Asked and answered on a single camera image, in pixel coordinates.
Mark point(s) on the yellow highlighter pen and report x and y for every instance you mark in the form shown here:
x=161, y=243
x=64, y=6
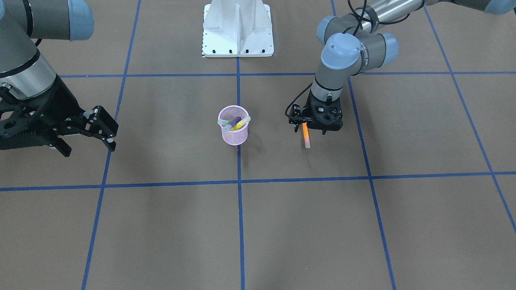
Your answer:
x=241, y=123

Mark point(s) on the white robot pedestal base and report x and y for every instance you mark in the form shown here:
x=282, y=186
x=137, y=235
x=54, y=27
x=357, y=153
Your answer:
x=237, y=29

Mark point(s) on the orange highlighter pen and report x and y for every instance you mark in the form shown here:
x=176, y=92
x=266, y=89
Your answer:
x=306, y=136

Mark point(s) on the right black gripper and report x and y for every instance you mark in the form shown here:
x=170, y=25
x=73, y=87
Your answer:
x=64, y=99

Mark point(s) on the purple highlighter pen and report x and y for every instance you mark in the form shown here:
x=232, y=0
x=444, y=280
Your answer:
x=231, y=124

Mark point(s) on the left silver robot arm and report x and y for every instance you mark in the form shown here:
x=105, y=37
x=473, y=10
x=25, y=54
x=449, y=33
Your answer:
x=352, y=46

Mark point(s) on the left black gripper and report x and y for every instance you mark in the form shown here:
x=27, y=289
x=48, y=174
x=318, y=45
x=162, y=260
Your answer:
x=295, y=114

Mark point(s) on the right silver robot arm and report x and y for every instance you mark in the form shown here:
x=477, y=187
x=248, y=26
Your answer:
x=24, y=24

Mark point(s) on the green highlighter pen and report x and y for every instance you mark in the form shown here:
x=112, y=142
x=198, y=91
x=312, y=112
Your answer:
x=223, y=122

